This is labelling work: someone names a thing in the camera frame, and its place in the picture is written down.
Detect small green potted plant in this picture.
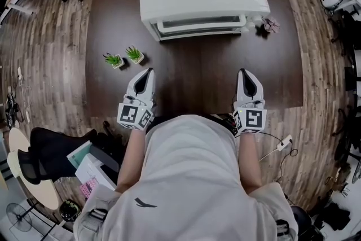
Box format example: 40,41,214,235
125,46,146,65
103,52,125,69

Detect white storage box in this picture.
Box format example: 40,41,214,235
66,140,120,191

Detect person's left forearm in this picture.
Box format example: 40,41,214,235
116,128,151,194

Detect round beige table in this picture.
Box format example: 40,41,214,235
6,127,59,211

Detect pink fabric flower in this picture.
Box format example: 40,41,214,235
263,17,281,35

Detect person's white shirt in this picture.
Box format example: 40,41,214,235
73,115,299,241

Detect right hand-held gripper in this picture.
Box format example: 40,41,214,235
232,68,268,135

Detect person's right forearm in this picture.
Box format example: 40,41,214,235
238,132,263,196

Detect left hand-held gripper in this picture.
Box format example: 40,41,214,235
117,67,157,132

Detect white power strip with cable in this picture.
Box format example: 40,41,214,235
258,134,299,163

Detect pink patterned box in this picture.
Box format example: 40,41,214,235
79,179,100,201

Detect white glass toaster oven door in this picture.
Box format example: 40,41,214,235
156,14,247,36

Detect black standing fan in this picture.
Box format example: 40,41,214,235
6,202,39,233

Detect black mesh office chair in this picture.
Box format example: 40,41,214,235
16,126,98,186

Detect black helmet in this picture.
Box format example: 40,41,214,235
59,200,82,222

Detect black bag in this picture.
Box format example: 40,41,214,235
323,201,352,231

